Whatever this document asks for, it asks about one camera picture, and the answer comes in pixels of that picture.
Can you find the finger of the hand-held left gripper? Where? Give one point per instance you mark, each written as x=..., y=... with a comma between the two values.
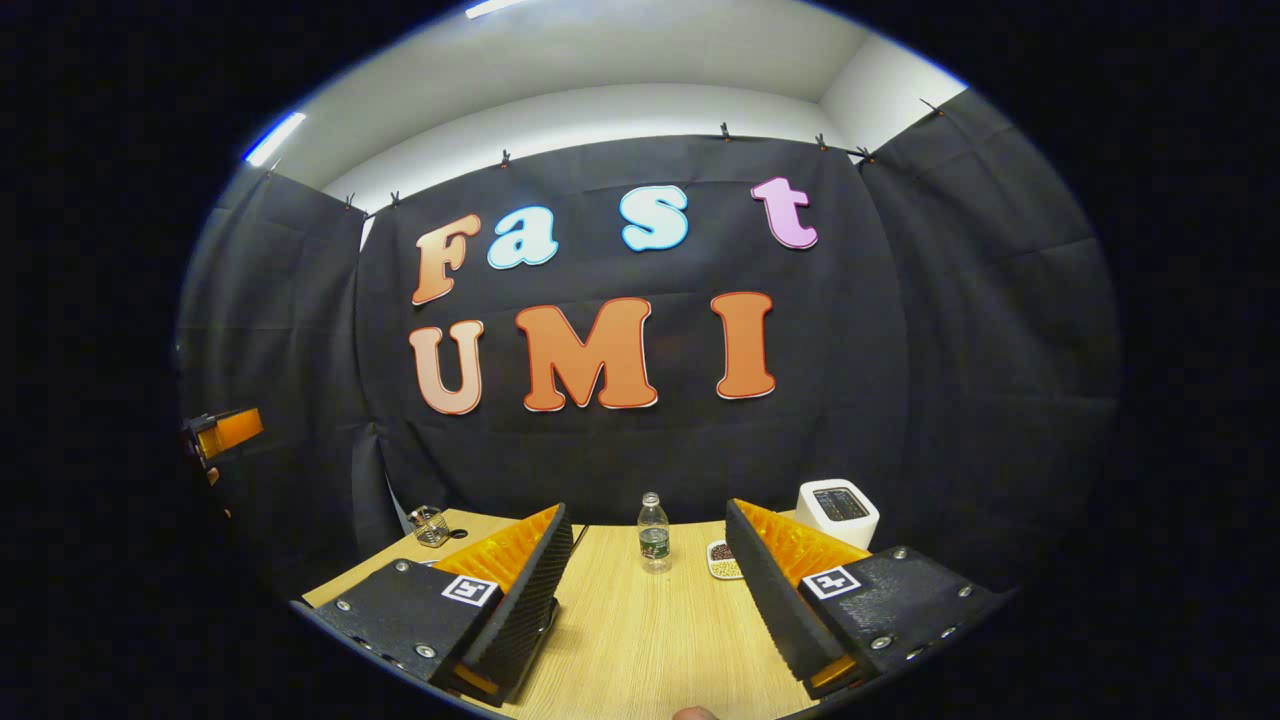
x=238, y=428

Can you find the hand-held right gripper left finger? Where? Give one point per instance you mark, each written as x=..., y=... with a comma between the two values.
x=525, y=600

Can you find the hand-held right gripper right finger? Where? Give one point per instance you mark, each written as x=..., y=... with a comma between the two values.
x=770, y=610

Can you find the white divided bean dish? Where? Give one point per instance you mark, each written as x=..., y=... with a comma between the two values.
x=720, y=560

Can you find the white toaster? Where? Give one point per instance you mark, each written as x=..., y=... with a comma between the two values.
x=855, y=532

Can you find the clear plastic water bottle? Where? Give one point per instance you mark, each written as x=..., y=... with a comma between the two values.
x=654, y=540

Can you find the black backdrop cloth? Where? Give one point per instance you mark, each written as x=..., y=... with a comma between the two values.
x=600, y=450

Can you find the ceiling light strip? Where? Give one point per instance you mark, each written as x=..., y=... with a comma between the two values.
x=492, y=6
x=275, y=138

